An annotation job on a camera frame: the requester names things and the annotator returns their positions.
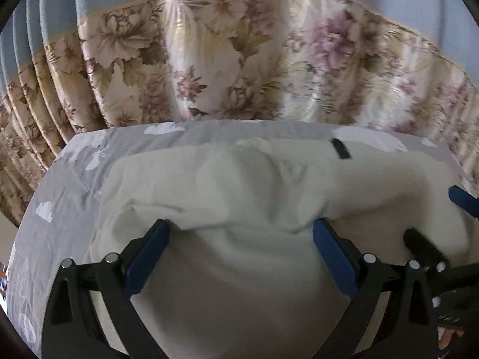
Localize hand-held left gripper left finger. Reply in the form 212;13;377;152
41;219;171;359

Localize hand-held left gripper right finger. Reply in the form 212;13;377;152
312;217;438;359

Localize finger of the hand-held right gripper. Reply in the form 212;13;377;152
403;228;451;270
448;185;479;218

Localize light grey-green hooded jacket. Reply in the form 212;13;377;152
84;138;479;359

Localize person's right hand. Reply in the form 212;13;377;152
436;328;465;353

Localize grey bed sheet white prints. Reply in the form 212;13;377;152
5;120;468;359

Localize blue curtain with floral border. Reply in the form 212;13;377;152
0;0;479;229

